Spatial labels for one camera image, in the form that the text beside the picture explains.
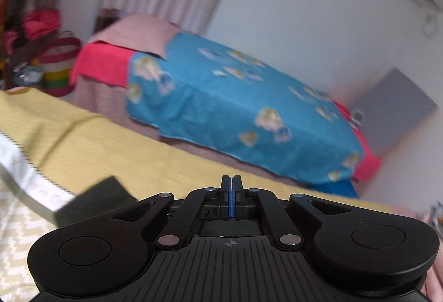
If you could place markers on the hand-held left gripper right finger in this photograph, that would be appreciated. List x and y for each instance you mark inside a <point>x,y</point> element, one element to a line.
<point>236,197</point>

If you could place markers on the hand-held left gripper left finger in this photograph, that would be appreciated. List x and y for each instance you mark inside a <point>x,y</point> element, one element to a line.
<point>226,197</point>

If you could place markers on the pile of pink clothes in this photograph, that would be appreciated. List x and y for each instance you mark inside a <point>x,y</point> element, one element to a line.
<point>39,23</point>

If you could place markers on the blue printed blanket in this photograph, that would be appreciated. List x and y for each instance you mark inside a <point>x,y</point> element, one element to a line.
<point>214,104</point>

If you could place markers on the yellow blanket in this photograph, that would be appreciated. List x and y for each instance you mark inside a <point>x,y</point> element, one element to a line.
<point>86,135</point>

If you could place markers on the bed with pink skirt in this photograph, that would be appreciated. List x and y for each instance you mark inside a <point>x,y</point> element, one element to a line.
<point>100,99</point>

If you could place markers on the grey flat board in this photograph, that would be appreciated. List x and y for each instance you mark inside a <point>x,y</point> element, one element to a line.
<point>394,104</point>

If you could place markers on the red bed sheet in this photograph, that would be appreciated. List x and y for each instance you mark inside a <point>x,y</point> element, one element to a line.
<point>100,63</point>

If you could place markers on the pink cloth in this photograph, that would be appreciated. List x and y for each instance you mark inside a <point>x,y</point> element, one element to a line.
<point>138,32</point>

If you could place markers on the white cloth with dark trim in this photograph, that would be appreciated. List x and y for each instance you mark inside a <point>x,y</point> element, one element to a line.
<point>20,163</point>

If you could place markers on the striped woven basket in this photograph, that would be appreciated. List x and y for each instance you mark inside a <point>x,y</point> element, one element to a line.
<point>59,63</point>

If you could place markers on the beige zigzag patterned cloth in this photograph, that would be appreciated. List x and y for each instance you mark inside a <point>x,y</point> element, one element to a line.
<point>17,246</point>

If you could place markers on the pink fabric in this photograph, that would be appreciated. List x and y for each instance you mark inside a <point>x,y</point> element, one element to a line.
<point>434,283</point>

